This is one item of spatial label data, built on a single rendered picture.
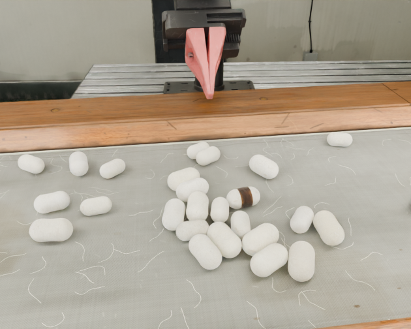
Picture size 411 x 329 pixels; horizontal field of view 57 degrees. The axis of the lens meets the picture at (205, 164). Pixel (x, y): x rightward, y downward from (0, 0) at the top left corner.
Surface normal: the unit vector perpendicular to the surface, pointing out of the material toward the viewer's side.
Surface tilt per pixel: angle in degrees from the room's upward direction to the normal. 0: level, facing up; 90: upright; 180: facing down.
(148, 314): 0
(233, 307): 0
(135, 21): 90
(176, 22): 40
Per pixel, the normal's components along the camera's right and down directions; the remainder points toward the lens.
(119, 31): 0.03, 0.54
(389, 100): 0.00, -0.84
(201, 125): 0.08, -0.21
